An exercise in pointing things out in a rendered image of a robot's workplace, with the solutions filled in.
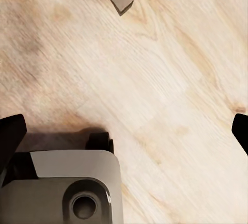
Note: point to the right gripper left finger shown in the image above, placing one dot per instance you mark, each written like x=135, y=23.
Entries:
x=12, y=131

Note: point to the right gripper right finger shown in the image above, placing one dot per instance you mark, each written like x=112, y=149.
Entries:
x=240, y=130

